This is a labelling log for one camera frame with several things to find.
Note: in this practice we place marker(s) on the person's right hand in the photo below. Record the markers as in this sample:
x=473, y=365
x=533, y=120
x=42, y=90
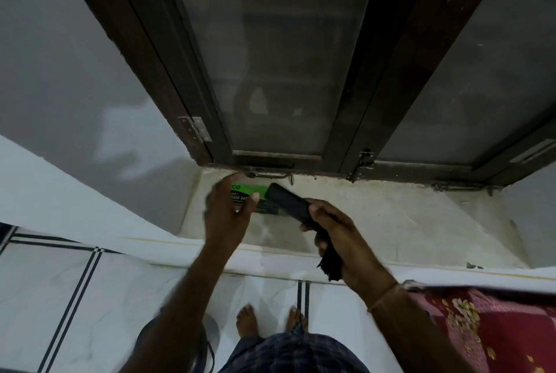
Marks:
x=347, y=247

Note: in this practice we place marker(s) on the person's left hand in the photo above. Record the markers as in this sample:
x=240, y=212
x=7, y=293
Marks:
x=221, y=220

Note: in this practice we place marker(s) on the person's left thumb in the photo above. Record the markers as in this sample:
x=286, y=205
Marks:
x=248, y=205

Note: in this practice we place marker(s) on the person's right thumb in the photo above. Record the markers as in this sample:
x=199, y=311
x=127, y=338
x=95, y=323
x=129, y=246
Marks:
x=322, y=207

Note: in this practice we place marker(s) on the green garbage bag packet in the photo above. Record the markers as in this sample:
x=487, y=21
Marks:
x=257, y=189

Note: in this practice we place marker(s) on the black garbage bag roll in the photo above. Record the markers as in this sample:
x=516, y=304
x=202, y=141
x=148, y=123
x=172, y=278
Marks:
x=286, y=201

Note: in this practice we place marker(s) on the person's right forearm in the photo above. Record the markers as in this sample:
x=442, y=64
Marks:
x=417, y=333

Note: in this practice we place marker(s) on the person's left forearm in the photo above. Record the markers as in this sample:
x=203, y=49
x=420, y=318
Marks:
x=182, y=312

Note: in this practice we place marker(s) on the metal window hook latch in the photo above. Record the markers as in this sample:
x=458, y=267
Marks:
x=464, y=187
x=271, y=176

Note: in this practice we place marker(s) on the metal window tower bolt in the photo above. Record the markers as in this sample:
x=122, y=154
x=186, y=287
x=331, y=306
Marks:
x=362, y=162

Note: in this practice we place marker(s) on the metal window hinge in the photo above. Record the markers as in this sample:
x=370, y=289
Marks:
x=197, y=128

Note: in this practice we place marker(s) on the orange wrist thread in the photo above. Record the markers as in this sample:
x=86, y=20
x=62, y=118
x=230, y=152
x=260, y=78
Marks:
x=382, y=298

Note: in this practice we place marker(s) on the person's right foot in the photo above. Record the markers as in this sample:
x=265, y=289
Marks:
x=296, y=319

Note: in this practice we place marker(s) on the person's foot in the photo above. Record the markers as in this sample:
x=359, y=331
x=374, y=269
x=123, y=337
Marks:
x=296, y=319
x=246, y=320

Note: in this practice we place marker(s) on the person's left foot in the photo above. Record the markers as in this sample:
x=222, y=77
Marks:
x=246, y=320

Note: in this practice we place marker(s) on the dark checked lungi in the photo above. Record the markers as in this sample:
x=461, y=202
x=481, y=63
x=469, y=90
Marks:
x=295, y=353

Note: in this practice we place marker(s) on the frosted glass window pane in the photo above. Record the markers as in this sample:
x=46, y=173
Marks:
x=278, y=60
x=473, y=82

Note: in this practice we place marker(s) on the red floral bed cover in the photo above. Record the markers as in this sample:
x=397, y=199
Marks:
x=499, y=329

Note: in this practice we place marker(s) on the dark wooden window frame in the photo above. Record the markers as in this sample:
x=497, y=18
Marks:
x=373, y=82

